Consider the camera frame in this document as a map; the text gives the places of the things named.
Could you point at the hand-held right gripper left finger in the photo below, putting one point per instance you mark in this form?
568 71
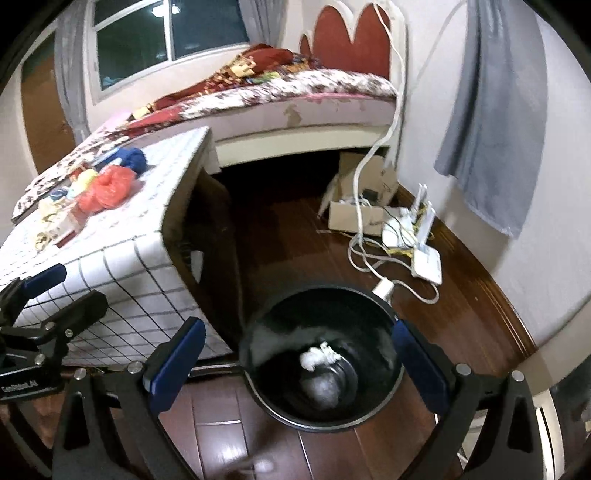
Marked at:
178 364

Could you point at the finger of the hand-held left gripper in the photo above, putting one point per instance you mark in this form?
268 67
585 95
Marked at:
44 280
81 310

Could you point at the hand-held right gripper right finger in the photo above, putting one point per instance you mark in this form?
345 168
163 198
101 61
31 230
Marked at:
420 364

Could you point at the black round bin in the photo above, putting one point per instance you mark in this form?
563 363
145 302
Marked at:
295 323

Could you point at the yellow and white wrapper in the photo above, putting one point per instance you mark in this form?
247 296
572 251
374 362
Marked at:
43 236

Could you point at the white power adapter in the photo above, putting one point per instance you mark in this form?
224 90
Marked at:
383 288

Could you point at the white grid tablecloth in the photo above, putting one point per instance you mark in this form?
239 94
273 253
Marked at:
138 240

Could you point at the flat white router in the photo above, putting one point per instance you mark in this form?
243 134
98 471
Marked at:
427 265

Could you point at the white crumpled paper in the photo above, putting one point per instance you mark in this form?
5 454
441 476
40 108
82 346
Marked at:
316 357

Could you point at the orange plastic bag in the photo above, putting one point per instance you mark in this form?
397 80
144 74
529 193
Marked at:
108 187

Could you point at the brown table base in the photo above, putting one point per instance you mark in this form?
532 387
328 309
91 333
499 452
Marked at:
210 240

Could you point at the white router with antennas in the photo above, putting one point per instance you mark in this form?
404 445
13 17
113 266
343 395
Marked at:
397 228

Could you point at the open cardboard box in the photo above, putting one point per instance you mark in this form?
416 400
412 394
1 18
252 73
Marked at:
344 217

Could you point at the brown wooden door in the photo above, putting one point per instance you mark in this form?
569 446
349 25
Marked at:
41 110

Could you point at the grey window curtain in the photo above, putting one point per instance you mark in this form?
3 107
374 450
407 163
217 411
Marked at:
69 69
253 21

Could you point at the grey hanging cloth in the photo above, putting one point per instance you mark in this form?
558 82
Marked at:
489 115

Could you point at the white framed window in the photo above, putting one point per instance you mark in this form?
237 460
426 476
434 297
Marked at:
138 37

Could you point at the floral bed sheet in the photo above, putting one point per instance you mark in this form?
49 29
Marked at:
295 87

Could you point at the red patterned blanket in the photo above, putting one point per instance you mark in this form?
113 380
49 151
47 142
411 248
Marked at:
258 60

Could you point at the red and white headboard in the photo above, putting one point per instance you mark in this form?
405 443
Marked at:
341 37

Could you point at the white bed frame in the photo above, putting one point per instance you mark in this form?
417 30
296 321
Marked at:
286 145

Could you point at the white wall conduit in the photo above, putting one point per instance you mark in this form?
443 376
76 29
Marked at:
429 50

